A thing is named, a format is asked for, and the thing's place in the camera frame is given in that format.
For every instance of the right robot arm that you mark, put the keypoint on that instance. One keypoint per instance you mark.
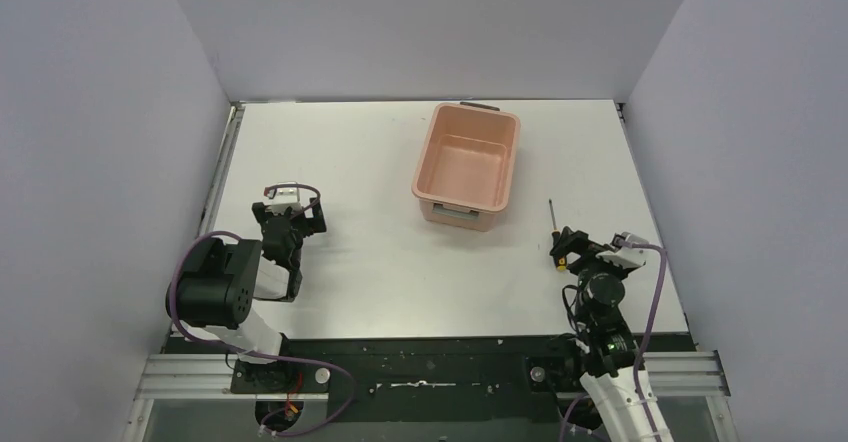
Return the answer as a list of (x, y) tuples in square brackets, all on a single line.
[(611, 370)]

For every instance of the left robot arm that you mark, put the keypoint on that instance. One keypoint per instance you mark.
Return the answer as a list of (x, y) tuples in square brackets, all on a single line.
[(218, 282)]

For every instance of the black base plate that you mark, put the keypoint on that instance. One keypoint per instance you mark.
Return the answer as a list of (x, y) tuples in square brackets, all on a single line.
[(322, 371)]

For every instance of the aluminium front rail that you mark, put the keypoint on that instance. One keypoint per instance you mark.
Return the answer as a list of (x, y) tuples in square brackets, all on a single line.
[(187, 377)]

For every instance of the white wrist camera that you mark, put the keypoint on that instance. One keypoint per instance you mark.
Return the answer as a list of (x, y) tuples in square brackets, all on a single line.
[(623, 251), (280, 199)]

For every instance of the black yellow screwdriver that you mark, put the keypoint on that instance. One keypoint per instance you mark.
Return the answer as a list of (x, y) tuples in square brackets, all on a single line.
[(554, 228)]

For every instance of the aluminium side rail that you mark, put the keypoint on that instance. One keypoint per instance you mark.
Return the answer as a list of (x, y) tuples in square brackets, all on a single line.
[(225, 154)]

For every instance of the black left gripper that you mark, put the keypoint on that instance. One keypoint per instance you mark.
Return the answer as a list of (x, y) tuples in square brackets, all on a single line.
[(285, 217)]

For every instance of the pink plastic bin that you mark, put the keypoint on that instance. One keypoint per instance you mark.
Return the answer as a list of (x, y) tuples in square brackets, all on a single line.
[(465, 170)]

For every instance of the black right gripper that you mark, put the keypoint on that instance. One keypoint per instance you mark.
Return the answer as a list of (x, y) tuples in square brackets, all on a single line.
[(582, 249)]

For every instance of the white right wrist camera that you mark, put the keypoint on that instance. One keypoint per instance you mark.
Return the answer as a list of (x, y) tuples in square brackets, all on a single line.
[(623, 251)]

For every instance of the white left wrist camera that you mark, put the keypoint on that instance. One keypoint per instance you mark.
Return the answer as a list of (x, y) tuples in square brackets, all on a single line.
[(280, 199)]

